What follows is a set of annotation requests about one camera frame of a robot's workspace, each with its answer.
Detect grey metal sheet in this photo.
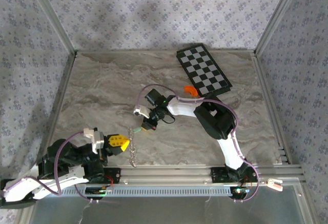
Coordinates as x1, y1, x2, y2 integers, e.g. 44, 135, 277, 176
19, 177, 312, 224

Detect thin black cable loop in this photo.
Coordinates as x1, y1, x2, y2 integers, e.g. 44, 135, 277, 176
161, 113, 176, 125

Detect metal bead chain keyring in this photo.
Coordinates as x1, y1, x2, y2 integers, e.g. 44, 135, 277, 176
127, 126, 138, 169

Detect orange curved plastic piece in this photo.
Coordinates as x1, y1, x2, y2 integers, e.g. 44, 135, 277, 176
183, 85, 199, 98

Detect aluminium frame post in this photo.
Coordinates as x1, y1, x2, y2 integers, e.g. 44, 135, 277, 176
255, 0, 307, 55
24, 0, 78, 55

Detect aluminium table edge rail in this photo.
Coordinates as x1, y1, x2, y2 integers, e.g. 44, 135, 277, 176
34, 51, 78, 166
251, 51, 293, 165

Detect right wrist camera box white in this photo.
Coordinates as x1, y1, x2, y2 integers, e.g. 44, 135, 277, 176
133, 106, 150, 119

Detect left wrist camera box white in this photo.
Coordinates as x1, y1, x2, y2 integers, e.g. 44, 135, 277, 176
83, 128, 105, 155

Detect grey slotted cable duct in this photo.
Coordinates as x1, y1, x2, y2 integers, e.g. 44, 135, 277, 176
61, 185, 233, 198

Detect aluminium extrusion beam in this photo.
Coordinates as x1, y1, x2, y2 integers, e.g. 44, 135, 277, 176
104, 164, 305, 185

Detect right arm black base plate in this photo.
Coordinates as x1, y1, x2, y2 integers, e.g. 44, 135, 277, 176
210, 166, 258, 184

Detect white red tag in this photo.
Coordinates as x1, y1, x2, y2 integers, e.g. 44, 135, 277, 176
265, 178, 284, 192

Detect black white chessboard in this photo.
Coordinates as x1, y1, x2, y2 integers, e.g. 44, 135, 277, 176
176, 43, 233, 100

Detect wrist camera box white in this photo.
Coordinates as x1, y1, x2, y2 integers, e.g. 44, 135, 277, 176
83, 128, 105, 155
133, 106, 150, 119

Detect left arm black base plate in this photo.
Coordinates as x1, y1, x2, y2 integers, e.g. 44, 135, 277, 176
84, 167, 121, 185

